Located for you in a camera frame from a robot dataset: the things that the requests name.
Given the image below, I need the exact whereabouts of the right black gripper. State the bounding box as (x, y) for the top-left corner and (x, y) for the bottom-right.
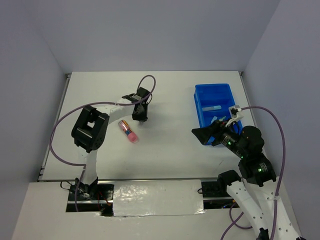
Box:
(190, 116), (246, 157)

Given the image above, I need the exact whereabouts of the small blue highlighter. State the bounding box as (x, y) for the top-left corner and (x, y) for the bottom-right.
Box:
(210, 116), (218, 124)

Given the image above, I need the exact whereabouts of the light blue clear marker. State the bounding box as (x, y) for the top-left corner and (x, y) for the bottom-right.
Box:
(202, 105), (222, 112)

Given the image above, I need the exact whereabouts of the pink capped crayon tube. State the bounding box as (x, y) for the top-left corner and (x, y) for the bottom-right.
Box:
(118, 120), (139, 144)

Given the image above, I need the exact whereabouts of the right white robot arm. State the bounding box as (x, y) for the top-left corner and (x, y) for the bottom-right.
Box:
(191, 120), (302, 240)

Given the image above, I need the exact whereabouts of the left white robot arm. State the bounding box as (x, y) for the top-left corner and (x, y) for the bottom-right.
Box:
(71, 87), (151, 200)

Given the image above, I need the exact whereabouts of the blue plastic divided bin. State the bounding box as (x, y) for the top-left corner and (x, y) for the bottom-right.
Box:
(194, 83), (242, 135)

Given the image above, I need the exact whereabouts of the silver tape sheet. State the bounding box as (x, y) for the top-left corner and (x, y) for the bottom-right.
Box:
(112, 179), (205, 217)

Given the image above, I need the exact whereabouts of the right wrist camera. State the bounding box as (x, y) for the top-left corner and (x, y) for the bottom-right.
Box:
(225, 105), (244, 127)

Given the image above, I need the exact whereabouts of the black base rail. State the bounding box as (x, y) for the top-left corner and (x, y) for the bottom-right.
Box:
(66, 179), (238, 217)

